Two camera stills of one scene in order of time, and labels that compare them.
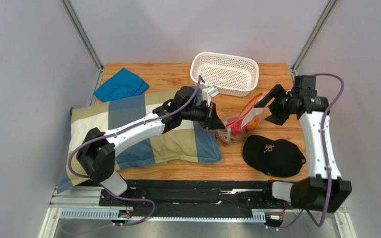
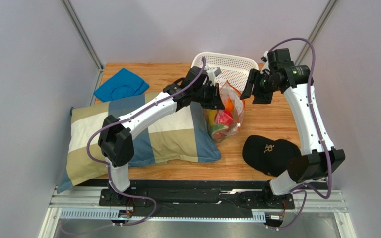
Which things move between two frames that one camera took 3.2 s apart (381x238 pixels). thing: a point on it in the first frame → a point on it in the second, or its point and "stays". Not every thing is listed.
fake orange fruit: [253, 124] → [229, 105]
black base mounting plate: [196, 199] stays
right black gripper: [276, 104] → [258, 88]
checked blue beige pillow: [188, 145] stays
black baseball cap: [279, 157] stays
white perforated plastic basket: [231, 76] stays
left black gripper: [211, 121] → [216, 102]
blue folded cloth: [123, 84] stays
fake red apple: [236, 127] → [225, 117]
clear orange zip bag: [243, 125] → [223, 123]
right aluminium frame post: [329, 7] stays
